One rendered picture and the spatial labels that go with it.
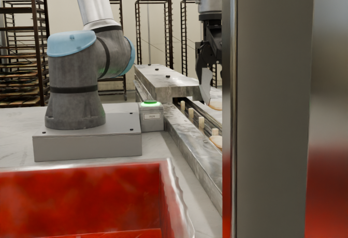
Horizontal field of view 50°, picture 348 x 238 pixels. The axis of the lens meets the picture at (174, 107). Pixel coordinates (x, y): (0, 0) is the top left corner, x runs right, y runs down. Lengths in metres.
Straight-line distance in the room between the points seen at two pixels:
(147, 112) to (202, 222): 0.57
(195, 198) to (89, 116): 0.40
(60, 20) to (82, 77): 7.02
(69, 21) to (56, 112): 7.00
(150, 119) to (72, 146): 0.29
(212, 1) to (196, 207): 0.47
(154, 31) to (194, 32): 0.84
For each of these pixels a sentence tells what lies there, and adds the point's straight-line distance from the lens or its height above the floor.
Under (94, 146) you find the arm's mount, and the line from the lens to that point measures 0.88.
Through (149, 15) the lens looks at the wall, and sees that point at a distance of 7.91.
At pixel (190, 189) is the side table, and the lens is 0.69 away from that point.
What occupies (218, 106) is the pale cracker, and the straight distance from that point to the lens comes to 0.86.
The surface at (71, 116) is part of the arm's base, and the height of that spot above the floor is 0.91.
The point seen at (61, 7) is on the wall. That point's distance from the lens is 7.94.
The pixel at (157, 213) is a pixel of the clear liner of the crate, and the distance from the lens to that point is 0.54.
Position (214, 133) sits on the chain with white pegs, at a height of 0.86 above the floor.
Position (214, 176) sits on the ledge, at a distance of 0.63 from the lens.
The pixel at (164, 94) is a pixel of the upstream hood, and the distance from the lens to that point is 1.33.
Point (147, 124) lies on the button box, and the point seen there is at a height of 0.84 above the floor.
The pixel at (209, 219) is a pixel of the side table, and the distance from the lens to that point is 0.58.
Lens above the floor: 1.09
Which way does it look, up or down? 10 degrees down
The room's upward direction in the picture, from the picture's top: 2 degrees counter-clockwise
